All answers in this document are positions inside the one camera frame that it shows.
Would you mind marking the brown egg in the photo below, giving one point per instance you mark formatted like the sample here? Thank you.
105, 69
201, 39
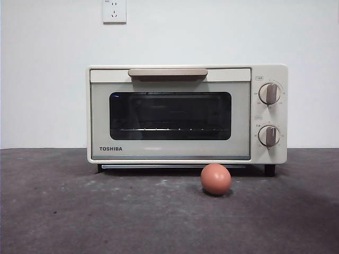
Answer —
215, 180

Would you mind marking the silver crumb tray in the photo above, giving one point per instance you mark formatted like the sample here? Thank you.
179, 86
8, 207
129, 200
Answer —
148, 166

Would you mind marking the small beige oven knob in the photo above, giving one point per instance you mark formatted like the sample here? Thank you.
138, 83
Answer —
269, 135

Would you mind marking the large beige oven knob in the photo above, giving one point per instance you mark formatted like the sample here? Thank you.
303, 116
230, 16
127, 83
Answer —
270, 93

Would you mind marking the cream Toshiba toaster oven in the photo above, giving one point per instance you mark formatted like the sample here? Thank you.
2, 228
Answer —
283, 153

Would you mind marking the white wall socket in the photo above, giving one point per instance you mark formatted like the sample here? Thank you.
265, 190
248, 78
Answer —
114, 12

